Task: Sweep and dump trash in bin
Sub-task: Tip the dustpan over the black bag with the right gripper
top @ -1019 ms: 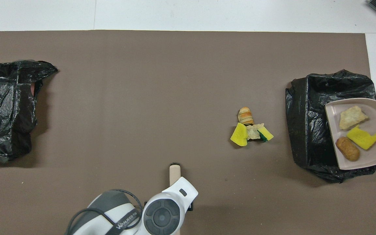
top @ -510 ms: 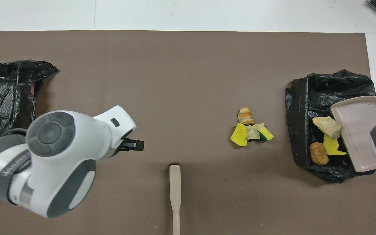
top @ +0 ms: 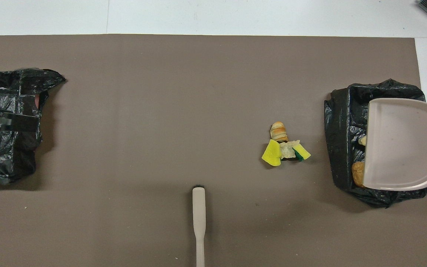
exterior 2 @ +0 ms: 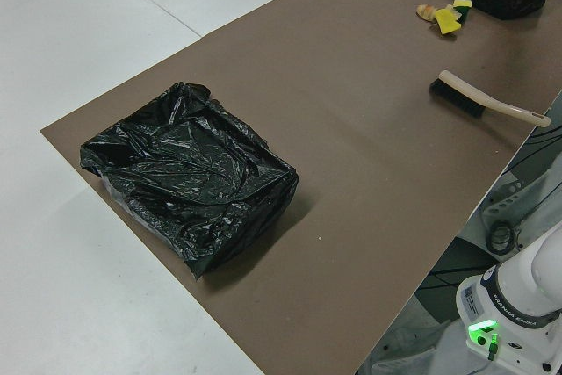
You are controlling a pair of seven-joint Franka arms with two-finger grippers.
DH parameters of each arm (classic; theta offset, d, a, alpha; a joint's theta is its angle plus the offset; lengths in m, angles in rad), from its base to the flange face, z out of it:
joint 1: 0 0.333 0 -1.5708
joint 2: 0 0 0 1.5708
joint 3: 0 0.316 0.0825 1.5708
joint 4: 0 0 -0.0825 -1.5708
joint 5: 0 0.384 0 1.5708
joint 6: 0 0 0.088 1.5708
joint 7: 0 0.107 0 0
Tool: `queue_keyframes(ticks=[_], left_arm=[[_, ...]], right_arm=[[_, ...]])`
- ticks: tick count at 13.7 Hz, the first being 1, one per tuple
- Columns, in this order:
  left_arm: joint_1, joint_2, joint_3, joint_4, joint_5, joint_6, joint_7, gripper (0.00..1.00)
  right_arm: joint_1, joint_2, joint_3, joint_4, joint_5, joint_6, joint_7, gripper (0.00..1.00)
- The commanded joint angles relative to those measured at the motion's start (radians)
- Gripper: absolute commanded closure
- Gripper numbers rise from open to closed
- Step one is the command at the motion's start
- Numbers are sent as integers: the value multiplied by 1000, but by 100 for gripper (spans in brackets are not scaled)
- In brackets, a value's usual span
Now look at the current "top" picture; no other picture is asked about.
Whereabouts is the beige hand brush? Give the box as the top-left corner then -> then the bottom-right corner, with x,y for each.
192,185 -> 206,267

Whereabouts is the large yellow sponge piece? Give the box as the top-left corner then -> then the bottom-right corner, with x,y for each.
261,139 -> 283,167

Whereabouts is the striped croissant piece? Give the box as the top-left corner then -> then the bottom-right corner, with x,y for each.
270,121 -> 289,143

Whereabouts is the small pale bread chunk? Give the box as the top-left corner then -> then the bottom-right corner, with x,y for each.
279,140 -> 301,159

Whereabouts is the small yellow sponge piece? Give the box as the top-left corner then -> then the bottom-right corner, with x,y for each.
292,144 -> 311,162

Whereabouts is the brown oval bread roll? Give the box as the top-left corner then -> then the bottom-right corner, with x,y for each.
352,161 -> 366,188

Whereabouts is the beige plastic dustpan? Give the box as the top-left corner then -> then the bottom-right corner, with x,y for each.
364,98 -> 427,191

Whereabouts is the crumpled black bag bin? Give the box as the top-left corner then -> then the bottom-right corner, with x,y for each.
0,68 -> 66,185

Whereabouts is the box-shaped black bag bin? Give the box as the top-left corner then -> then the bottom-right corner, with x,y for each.
324,79 -> 427,208

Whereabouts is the brown table mat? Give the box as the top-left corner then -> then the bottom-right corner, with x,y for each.
0,34 -> 427,267

